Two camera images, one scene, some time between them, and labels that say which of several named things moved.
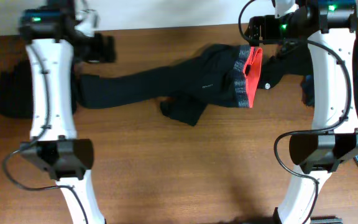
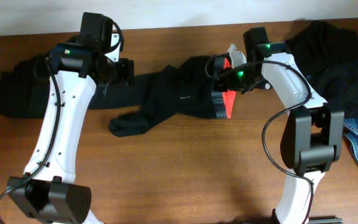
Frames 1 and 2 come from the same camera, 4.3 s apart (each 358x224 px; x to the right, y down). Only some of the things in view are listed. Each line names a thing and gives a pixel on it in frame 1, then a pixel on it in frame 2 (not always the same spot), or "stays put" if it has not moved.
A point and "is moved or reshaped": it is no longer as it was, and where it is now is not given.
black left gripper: [103, 48] → [126, 72]
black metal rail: [325, 219] stays put
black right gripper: [271, 22] → [227, 83]
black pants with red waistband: [222, 75] is moved or reshaped
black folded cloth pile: [13, 96] stays put
